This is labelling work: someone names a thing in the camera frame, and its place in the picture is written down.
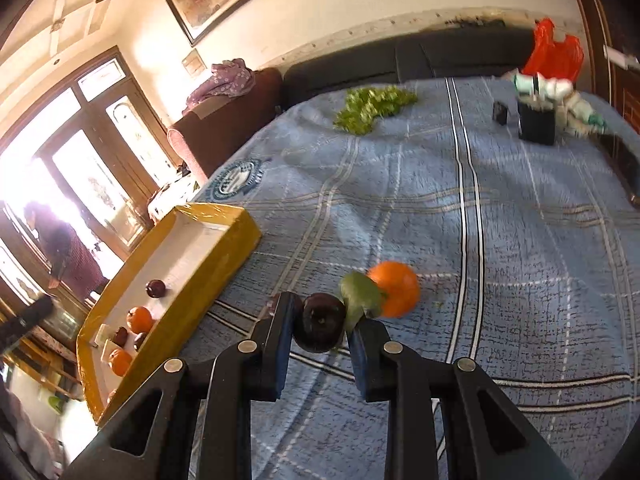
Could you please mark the person's left forearm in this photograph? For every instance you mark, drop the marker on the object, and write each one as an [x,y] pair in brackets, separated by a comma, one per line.
[25,435]

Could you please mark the wooden glass door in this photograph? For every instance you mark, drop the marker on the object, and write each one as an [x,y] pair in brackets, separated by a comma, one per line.
[150,135]

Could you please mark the small black block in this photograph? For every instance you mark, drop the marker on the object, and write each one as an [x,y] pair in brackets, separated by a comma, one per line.
[500,112]

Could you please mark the large orange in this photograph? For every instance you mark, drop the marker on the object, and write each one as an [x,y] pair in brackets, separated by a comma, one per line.
[139,320]

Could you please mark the white green plastic bag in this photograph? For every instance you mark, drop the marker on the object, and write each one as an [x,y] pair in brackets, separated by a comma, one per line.
[580,110]

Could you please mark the orange with sticker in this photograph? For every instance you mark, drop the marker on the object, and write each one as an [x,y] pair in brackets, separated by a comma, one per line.
[121,363]

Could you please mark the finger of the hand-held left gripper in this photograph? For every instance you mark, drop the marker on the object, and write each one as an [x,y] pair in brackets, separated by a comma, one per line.
[25,322]

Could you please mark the brown sofa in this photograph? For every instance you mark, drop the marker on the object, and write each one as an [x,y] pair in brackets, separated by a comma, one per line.
[225,130]

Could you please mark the small dark plum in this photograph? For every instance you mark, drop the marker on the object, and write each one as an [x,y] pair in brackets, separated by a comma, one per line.
[155,288]

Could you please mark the orange with green leaves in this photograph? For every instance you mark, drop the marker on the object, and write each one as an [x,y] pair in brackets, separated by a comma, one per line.
[397,287]

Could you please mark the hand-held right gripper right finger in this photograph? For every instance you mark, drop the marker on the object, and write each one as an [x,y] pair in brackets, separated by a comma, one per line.
[361,367]

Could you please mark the yellow cardboard box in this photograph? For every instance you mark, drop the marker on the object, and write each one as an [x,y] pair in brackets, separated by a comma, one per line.
[220,255]

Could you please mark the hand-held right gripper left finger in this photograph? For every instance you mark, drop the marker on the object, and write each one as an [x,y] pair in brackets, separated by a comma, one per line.
[281,355]

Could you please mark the purple floral cloth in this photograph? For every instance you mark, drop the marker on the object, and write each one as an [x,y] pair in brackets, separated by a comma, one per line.
[225,82]

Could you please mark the black headboard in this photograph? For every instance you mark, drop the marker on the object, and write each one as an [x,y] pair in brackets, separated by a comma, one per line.
[350,75]

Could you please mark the green lettuce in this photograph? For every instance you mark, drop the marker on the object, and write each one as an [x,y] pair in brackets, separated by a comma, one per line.
[370,107]

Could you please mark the wall switch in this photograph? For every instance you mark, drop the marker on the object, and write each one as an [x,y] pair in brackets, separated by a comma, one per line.
[193,63]

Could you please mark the blue plaid blanket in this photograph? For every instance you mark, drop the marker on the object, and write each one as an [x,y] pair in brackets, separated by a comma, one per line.
[450,235]

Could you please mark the red plastic bag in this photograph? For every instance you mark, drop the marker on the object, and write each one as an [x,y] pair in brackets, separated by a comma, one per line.
[550,55]

